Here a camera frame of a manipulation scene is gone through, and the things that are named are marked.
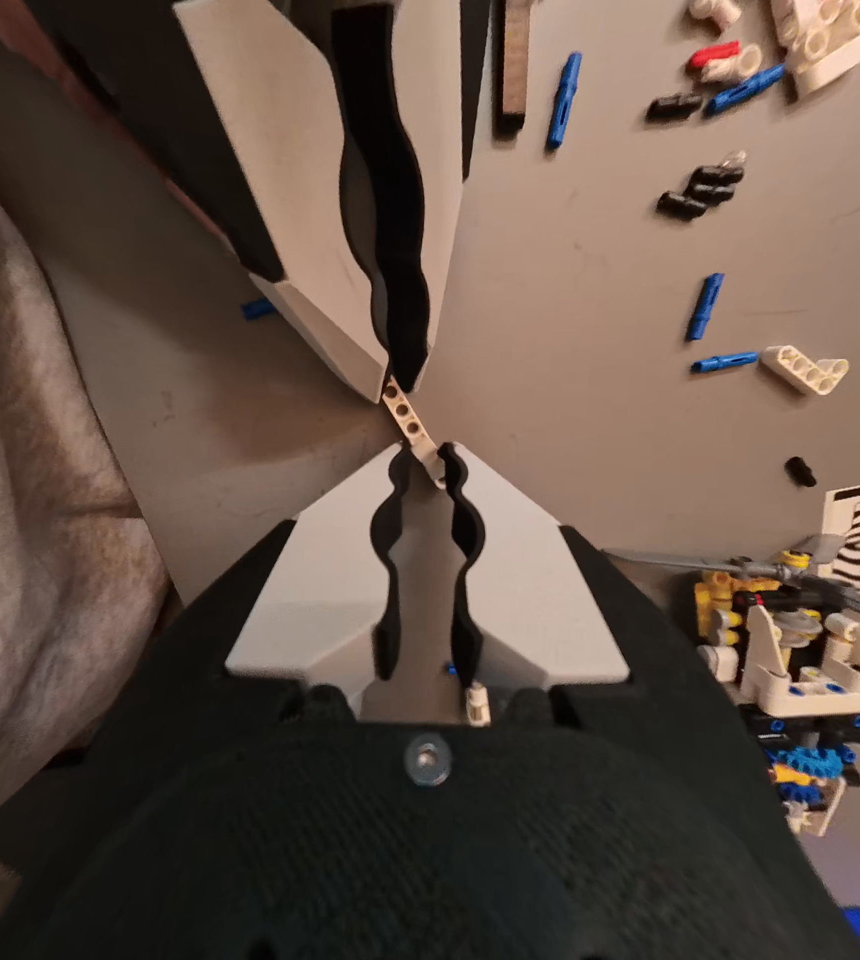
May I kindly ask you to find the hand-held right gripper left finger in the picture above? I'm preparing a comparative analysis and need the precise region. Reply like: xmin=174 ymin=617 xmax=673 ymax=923
xmin=225 ymin=442 xmax=410 ymax=706

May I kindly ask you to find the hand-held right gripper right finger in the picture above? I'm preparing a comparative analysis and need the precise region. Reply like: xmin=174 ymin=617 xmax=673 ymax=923
xmin=441 ymin=442 xmax=631 ymax=702

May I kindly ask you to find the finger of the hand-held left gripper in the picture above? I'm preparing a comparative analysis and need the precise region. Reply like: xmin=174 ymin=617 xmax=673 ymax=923
xmin=173 ymin=0 xmax=391 ymax=400
xmin=381 ymin=0 xmax=466 ymax=393

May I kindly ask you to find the long white lego beam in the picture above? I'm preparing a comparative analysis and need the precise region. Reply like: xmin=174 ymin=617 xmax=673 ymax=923
xmin=381 ymin=375 xmax=449 ymax=489

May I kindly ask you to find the partly built lego aircraft model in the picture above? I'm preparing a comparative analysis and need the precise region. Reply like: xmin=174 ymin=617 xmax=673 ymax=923
xmin=602 ymin=536 xmax=860 ymax=839

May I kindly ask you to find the red and white lego connector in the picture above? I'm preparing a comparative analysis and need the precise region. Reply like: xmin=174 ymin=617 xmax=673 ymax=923
xmin=687 ymin=41 xmax=764 ymax=83

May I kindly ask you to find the white angled lego beam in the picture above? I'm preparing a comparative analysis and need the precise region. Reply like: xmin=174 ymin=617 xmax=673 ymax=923
xmin=760 ymin=345 xmax=849 ymax=397

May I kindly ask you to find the long black flat bar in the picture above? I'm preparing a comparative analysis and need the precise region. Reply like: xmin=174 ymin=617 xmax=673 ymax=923
xmin=493 ymin=0 xmax=533 ymax=138

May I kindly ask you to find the white lego frame piece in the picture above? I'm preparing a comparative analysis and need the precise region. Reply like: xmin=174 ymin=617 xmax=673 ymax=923
xmin=771 ymin=0 xmax=860 ymax=96

